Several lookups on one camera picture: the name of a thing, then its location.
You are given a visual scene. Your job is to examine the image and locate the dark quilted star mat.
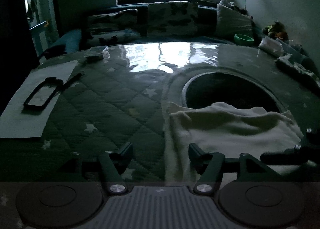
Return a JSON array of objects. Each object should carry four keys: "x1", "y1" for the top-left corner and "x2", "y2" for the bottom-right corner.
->
[{"x1": 1, "y1": 42, "x2": 319, "y2": 182}]

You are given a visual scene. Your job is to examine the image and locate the green bowl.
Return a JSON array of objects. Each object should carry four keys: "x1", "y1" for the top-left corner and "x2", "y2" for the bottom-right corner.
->
[{"x1": 234, "y1": 34, "x2": 254, "y2": 46}]

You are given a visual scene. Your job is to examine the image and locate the crumpled patterned cloth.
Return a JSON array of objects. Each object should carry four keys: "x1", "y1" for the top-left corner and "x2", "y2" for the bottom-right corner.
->
[{"x1": 275, "y1": 53, "x2": 319, "y2": 82}]

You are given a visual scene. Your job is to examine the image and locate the white paper sheet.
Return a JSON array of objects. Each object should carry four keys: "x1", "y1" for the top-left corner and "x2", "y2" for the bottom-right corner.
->
[{"x1": 1, "y1": 60, "x2": 78, "y2": 139}]

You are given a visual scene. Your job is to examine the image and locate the light grey pillow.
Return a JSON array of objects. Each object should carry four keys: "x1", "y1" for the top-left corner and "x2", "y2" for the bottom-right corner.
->
[{"x1": 216, "y1": 0, "x2": 253, "y2": 38}]

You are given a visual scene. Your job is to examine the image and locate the dark sofa bench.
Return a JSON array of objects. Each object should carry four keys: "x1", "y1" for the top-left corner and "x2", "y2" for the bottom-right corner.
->
[{"x1": 86, "y1": 1, "x2": 217, "y2": 45}]

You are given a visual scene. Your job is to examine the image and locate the plush toy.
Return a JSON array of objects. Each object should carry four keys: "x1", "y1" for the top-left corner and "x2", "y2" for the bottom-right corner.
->
[{"x1": 263, "y1": 21, "x2": 289, "y2": 41}]

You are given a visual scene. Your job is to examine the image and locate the small clear plastic box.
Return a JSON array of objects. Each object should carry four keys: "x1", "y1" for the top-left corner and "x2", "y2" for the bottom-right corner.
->
[{"x1": 85, "y1": 46, "x2": 110, "y2": 63}]

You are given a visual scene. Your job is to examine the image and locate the blue cushion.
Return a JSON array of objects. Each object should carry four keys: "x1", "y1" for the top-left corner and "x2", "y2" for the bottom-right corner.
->
[{"x1": 46, "y1": 29, "x2": 81, "y2": 55}]

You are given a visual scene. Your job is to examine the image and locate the black rectangular frame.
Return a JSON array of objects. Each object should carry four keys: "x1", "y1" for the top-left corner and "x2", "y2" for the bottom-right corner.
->
[{"x1": 22, "y1": 77, "x2": 63, "y2": 115}]

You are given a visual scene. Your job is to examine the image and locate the beige cloth garment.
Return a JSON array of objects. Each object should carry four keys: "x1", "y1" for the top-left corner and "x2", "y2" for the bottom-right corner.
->
[{"x1": 163, "y1": 102, "x2": 303, "y2": 183}]

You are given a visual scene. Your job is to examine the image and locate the white plastic bag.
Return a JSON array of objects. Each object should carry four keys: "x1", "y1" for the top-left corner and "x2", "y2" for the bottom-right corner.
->
[{"x1": 258, "y1": 37, "x2": 284, "y2": 57}]

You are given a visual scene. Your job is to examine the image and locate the flat camouflage cushion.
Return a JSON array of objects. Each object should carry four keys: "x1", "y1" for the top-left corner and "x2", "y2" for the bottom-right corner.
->
[{"x1": 86, "y1": 9, "x2": 142, "y2": 46}]

